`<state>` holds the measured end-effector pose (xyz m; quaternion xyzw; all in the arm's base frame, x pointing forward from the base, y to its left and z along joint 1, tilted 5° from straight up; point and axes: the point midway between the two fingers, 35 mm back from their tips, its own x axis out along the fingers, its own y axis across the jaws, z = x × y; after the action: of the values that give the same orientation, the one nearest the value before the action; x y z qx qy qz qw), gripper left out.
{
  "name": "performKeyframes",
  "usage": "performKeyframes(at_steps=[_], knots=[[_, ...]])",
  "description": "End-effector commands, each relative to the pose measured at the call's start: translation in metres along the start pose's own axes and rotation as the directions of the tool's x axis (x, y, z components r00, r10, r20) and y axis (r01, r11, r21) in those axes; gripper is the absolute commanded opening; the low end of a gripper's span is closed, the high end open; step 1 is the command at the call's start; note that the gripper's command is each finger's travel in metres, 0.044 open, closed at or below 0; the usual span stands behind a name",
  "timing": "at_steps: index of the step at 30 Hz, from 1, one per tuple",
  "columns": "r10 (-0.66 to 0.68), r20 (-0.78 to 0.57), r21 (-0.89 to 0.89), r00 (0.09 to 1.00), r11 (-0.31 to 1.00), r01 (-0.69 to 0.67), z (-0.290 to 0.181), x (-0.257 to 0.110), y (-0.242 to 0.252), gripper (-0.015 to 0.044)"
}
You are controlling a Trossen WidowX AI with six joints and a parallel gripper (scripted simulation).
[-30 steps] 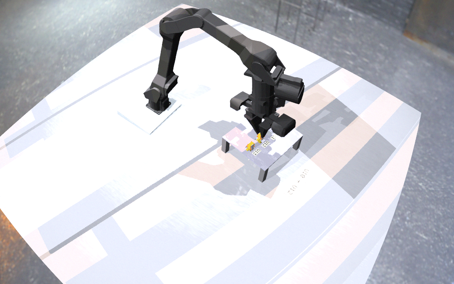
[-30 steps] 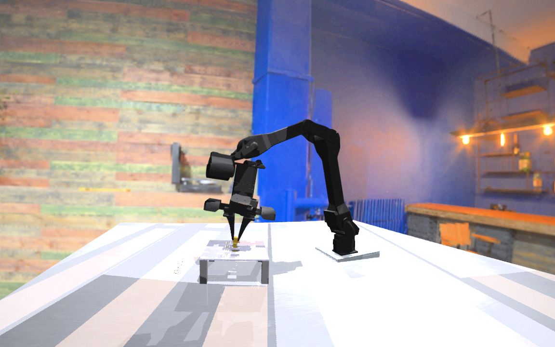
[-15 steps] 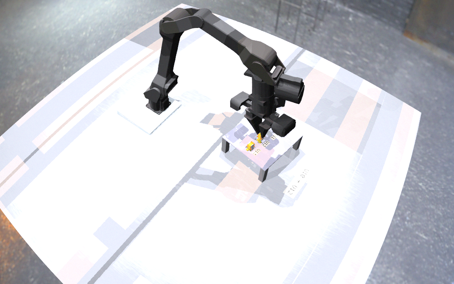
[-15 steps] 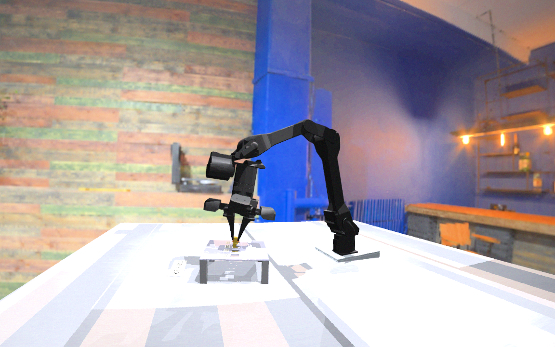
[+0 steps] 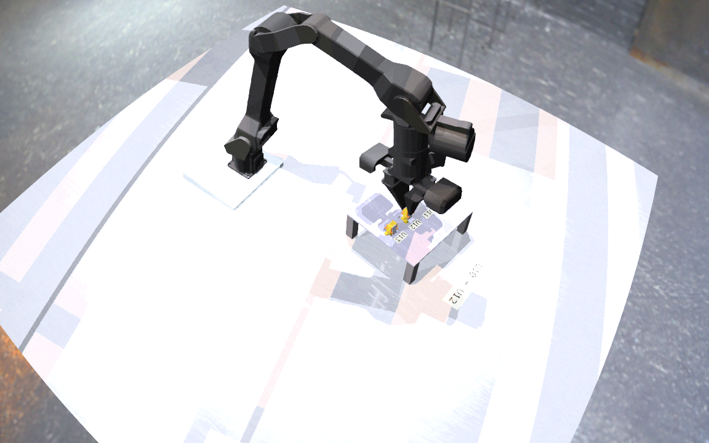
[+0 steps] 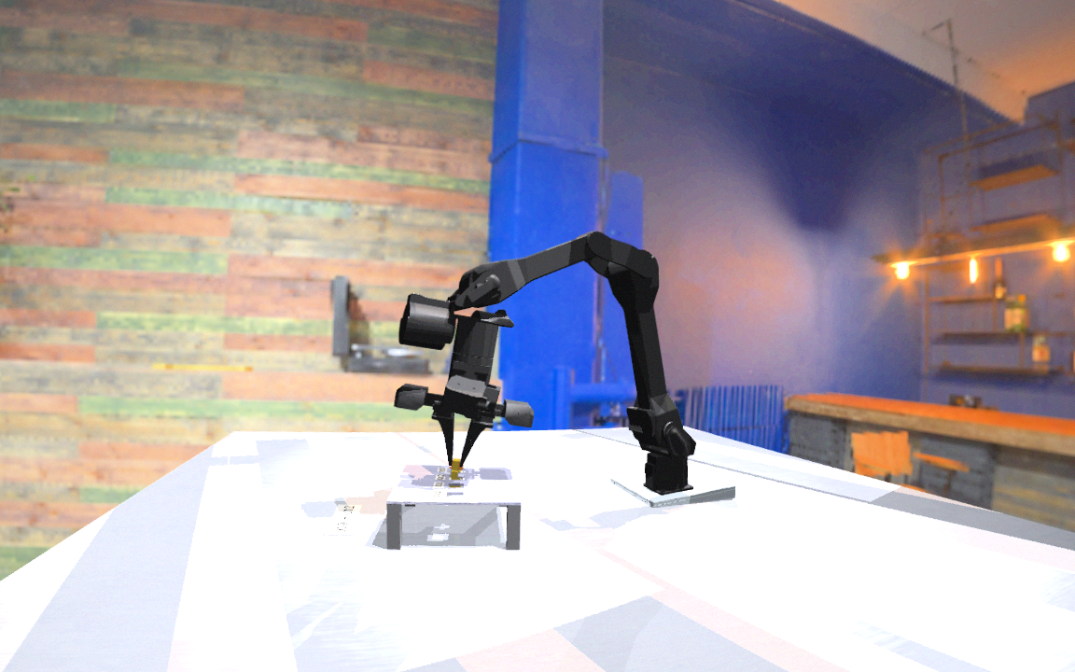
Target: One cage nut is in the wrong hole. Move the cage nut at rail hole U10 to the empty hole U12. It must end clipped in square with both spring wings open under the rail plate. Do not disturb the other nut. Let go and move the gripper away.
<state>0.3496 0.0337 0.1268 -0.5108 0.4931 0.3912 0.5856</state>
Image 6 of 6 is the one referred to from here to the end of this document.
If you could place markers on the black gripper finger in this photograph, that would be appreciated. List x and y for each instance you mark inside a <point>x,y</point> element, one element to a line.
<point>476,428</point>
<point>447,425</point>

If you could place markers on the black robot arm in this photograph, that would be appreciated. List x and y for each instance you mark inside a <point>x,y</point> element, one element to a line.
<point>633,277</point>

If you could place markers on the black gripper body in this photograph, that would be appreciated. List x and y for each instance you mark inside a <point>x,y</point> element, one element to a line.
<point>413,397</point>

